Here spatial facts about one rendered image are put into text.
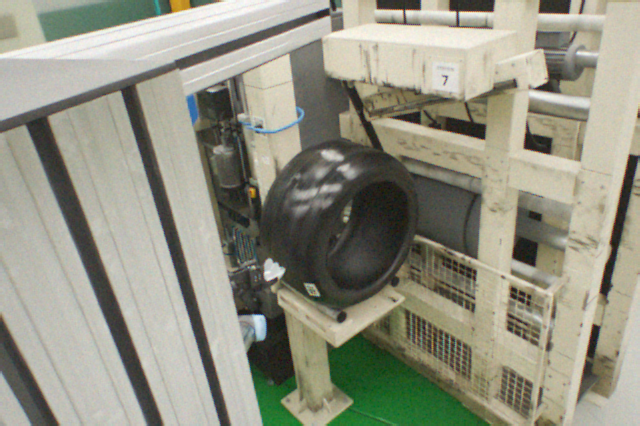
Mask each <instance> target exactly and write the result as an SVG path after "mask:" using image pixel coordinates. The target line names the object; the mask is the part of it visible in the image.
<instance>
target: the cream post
mask: <svg viewBox="0 0 640 426"><path fill-rule="evenodd" d="M243 80H244V84H245V85H244V86H245V91H246V97H247V103H248V109H249V114H250V120H251V126H252V127H254V123H253V117H252V115H254V116H257V117H260V118H264V123H265V129H266V130H274V129H278V128H280V127H283V126H285V125H288V124H290V123H291V122H293V121H295V120H297V117H296V109H295V101H294V93H293V86H292V81H291V80H292V78H291V70H290V62H289V54H288V55H285V56H283V57H281V58H278V59H276V60H274V61H272V62H269V63H267V64H265V65H262V66H260V67H258V68H256V69H253V70H251V71H249V72H246V73H244V74H243ZM252 131H253V137H254V143H255V148H256V154H257V160H258V166H259V171H260V177H261V183H262V188H263V194H264V199H265V197H266V192H265V187H267V188H270V186H271V184H272V182H273V180H274V179H275V177H276V176H277V174H278V173H279V171H280V170H281V169H282V168H283V166H284V165H285V164H286V163H287V162H288V161H289V160H290V159H291V158H292V157H293V156H294V155H296V154H297V153H298V152H300V151H301V148H300V140H299V132H298V125H297V123H296V124H295V125H293V126H291V127H289V128H287V129H284V130H282V131H279V132H276V133H266V136H267V138H264V137H261V136H259V135H256V134H255V132H254V130H252ZM261 155H263V156H266V157H268V159H269V165H268V164H266V163H264V162H262V159H261ZM284 314H285V320H286V325H287V331H288V337H289V342H290V348H291V354H292V360H293V366H294V371H295V377H296V383H297V389H298V395H299V400H300V401H301V402H302V399H304V398H305V400H306V406H307V408H308V409H309V410H310V411H311V412H312V413H314V414H315V413H317V412H318V411H319V410H320V409H321V408H323V400H322V399H323V398H324V399H325V400H326V401H327V403H329V402H330V401H331V400H332V391H331V383H330V375H329V368H328V360H327V351H326V343H325V339H324V338H323V337H321V336H320V335H319V334H317V333H316V332H315V331H313V330H312V329H311V328H309V327H308V326H307V325H305V324H304V323H303V322H301V321H300V320H299V319H297V318H296V317H295V316H293V315H292V314H291V313H289V312H288V311H287V310H285V309H284Z"/></svg>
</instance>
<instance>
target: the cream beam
mask: <svg viewBox="0 0 640 426"><path fill-rule="evenodd" d="M321 39H322V50H323V60H324V71H325V77H330V78H336V79H341V80H347V81H353V82H358V83H364V84H371V85H376V86H382V87H388V88H393V89H399V90H404V91H410V92H416V93H421V94H427V95H433V96H438V97H444V98H450V99H455V100H461V101H466V100H469V99H471V98H473V97H476V96H478V95H480V94H483V93H485V92H487V91H491V89H492V87H493V84H494V75H495V64H496V63H497V62H499V61H502V60H504V59H507V58H509V57H512V56H515V55H516V44H517V31H505V30H487V29H469V28H451V27H433V26H415V25H398V24H380V23H368V24H364V25H360V26H356V27H352V28H348V30H344V31H339V32H335V33H331V34H330V35H328V36H325V37H323V38H321ZM433 61H434V62H440V61H443V62H451V63H459V74H458V93H454V92H448V91H442V90H436V89H432V65H433Z"/></svg>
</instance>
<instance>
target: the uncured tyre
mask: <svg viewBox="0 0 640 426"><path fill-rule="evenodd" d="M351 199H352V205H351V210H350V214H349V217H348V220H347V222H346V225H345V227H344V229H343V230H342V232H341V234H340V235H339V236H338V238H337V239H336V240H335V241H334V243H333V244H332V245H331V246H329V247H328V245H329V240H330V236H331V233H332V230H333V228H334V225H335V223H336V221H337V219H338V217H339V215H340V213H341V212H342V210H343V209H344V207H345V206H346V205H347V203H348V202H349V201H350V200H351ZM417 221H418V200H417V195H416V191H415V187H414V183H413V180H412V178H411V175H410V173H409V172H408V170H407V169H406V167H405V166H404V165H403V164H402V163H401V162H400V161H399V160H397V159H396V158H395V157H393V156H392V155H391V154H389V153H387V152H384V151H381V150H378V149H375V148H371V147H368V146H365V145H361V144H358V143H355V142H351V141H348V140H342V139H334V140H325V141H320V142H317V143H314V144H312V145H310V146H308V147H306V148H304V149H303V150H301V151H300V152H298V153H297V154H296V155H294V156H293V157H292V158H291V159H290V160H289V161H288V162H287V163H286V164H285V165H284V166H283V168H282V169H281V170H280V171H279V173H278V174H277V176H276V177H275V179H274V180H273V182H272V184H271V186H270V188H269V190H268V192H267V195H266V197H265V200H264V203H263V206H262V210H261V215H260V222H259V239H260V246H261V250H262V253H263V256H264V258H265V260H267V259H269V258H270V259H271V260H272V262H273V264H274V263H277V264H278V266H279V267H283V268H285V271H284V273H283V274H282V276H281V277H280V278H279V279H280V280H281V281H283V282H284V283H286V284H287V285H289V286H290V287H292V288H293V289H294V290H296V291H297V292H299V293H300V294H302V295H303V296H305V297H306V298H307V299H309V300H310V301H312V302H314V303H316V304H318V305H321V306H325V307H329V308H345V307H349V306H352V305H355V304H357V303H360V302H362V301H364V300H366V299H368V298H370V297H372V296H373V295H375V294H376V293H378V292H379V291H380V290H381V289H382V288H384V287H385V286H386V285H387V284H388V283H389V281H390V280H391V279H392V278H393V277H394V276H395V274H396V273H397V271H398V270H399V269H400V267H401V265H402V264H403V262H404V260H405V258H406V256H407V254H408V252H409V250H410V247H411V245H412V242H413V239H414V236H415V232H416V227H417ZM303 283H309V284H314V285H315V287H316V289H317V291H318V293H319V295H320V296H314V295H309V293H308V291H307V290H306V288H305V286H304V284H303Z"/></svg>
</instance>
